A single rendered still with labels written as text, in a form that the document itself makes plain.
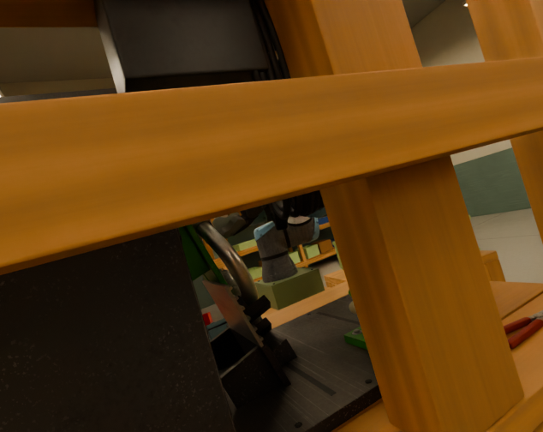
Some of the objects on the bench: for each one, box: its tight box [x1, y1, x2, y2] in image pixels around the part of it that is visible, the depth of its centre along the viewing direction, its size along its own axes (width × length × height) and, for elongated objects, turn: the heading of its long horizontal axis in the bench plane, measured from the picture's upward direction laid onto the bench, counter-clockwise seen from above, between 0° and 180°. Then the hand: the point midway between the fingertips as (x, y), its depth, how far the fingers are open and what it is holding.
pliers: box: [504, 305, 543, 349], centre depth 53 cm, size 16×5×1 cm, turn 22°
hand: (208, 229), depth 63 cm, fingers open, 7 cm apart
